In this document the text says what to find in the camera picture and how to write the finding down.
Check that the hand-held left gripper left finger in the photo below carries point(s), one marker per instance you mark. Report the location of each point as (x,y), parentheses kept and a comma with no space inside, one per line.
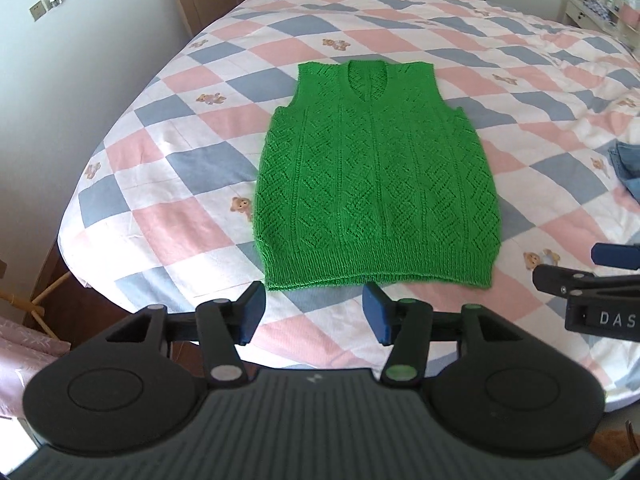
(251,310)

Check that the blue denim garment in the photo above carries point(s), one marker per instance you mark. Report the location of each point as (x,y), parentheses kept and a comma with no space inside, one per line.
(627,162)

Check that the wooden rack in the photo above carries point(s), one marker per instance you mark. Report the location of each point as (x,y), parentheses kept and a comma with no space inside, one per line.
(15,301)

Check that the green knitted vest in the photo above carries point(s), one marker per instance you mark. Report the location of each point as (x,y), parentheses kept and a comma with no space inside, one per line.
(375,180)

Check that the pink cloth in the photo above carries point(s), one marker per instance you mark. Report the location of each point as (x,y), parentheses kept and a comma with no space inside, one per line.
(22,360)

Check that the white shelf unit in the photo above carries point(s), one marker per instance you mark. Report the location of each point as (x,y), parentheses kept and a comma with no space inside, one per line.
(600,5)

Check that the bed with checkered quilt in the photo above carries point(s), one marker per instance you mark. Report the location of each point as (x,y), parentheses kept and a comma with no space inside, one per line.
(175,225)

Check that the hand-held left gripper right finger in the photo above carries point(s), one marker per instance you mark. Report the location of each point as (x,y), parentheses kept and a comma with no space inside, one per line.
(376,312)

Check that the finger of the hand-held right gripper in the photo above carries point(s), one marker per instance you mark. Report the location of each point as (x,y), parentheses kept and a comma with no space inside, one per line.
(617,254)
(562,279)

